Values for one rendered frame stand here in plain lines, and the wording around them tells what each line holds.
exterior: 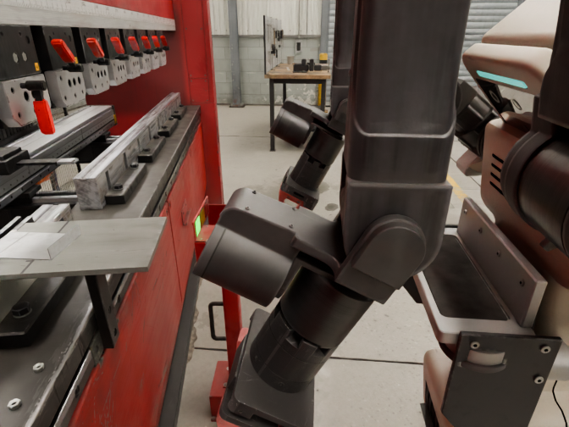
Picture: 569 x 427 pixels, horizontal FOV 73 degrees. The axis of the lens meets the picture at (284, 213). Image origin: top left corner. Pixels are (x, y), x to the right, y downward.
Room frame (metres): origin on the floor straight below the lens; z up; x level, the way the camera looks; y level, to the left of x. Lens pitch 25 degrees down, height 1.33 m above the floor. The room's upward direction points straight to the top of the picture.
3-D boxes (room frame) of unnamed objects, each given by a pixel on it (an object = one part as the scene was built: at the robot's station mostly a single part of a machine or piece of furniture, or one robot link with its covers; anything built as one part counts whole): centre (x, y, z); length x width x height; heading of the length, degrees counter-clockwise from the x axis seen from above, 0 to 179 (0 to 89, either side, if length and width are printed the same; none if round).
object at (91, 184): (1.81, 0.64, 0.92); 1.67 x 0.06 x 0.10; 6
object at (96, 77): (1.13, 0.56, 1.26); 0.15 x 0.09 x 0.17; 6
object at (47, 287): (0.61, 0.45, 0.89); 0.30 x 0.05 x 0.03; 6
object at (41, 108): (0.72, 0.45, 1.20); 0.04 x 0.02 x 0.10; 96
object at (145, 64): (1.73, 0.62, 1.26); 0.15 x 0.09 x 0.17; 6
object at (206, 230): (1.07, 0.18, 0.75); 0.20 x 0.16 x 0.18; 179
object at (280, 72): (5.45, -0.23, 0.75); 1.80 x 0.75 x 1.50; 175
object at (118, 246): (0.58, 0.35, 1.00); 0.26 x 0.18 x 0.01; 96
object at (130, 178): (1.17, 0.51, 0.89); 0.30 x 0.05 x 0.03; 6
